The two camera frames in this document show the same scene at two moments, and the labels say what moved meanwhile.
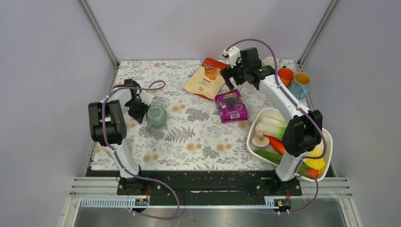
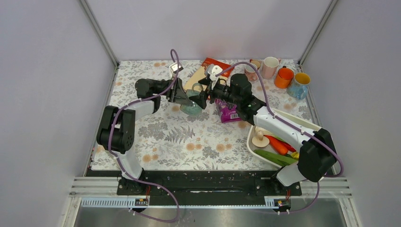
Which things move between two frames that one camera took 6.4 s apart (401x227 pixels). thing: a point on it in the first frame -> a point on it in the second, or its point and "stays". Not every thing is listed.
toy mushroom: x=260 y=141 stays
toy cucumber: x=274 y=158 stays
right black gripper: x=229 y=72 -> x=201 y=100
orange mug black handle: x=286 y=75 stays
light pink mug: x=269 y=61 stays
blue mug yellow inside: x=300 y=86 stays
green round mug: x=156 y=117 -> x=195 y=109
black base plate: x=245 y=184 stays
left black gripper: x=139 y=116 -> x=181 y=96
